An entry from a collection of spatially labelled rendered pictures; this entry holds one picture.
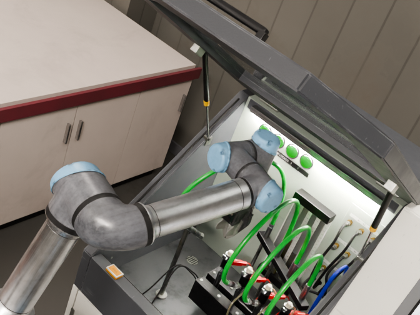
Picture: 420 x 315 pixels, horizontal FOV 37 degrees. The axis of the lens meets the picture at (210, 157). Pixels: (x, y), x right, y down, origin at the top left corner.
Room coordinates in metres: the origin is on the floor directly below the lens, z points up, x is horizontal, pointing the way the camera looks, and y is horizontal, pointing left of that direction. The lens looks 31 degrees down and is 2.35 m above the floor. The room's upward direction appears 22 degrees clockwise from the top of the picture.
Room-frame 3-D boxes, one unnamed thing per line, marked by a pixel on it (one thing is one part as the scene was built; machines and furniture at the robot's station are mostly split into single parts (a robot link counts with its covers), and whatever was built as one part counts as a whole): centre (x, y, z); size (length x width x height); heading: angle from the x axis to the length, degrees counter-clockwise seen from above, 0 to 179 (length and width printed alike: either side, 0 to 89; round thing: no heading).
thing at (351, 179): (1.77, -0.30, 1.43); 0.54 x 0.03 x 0.02; 59
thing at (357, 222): (1.65, -0.51, 1.20); 0.13 x 0.03 x 0.31; 59
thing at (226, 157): (1.37, -0.06, 1.54); 0.11 x 0.11 x 0.08; 45
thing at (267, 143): (1.45, -0.12, 1.54); 0.09 x 0.08 x 0.11; 135
